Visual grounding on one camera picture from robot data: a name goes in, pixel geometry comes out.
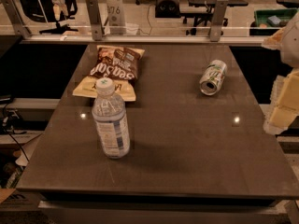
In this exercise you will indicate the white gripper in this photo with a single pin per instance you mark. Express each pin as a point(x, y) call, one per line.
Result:
point(291, 46)

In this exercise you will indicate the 7up soda can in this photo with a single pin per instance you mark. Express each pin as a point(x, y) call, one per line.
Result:
point(213, 77)

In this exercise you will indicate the green plastic bin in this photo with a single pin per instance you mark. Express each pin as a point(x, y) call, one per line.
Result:
point(268, 21)

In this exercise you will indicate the black box with speakers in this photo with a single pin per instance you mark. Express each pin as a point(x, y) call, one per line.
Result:
point(167, 9)

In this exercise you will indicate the brown sea salt chip bag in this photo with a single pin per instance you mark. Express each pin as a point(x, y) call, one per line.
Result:
point(119, 63)

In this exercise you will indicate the white numbered pillar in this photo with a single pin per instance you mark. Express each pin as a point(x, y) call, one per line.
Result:
point(116, 19)

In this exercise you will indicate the clear plastic water bottle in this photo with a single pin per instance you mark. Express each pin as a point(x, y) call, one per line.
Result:
point(109, 114)

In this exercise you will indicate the yellow chip bag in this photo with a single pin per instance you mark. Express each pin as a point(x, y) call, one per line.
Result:
point(86, 88)

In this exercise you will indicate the black stand base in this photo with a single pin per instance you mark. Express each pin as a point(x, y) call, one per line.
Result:
point(58, 30)

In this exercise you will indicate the middle metal rail bracket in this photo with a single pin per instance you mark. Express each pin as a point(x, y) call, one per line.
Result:
point(95, 19)

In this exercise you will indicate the left metal rail bracket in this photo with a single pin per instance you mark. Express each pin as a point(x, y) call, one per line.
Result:
point(16, 19)

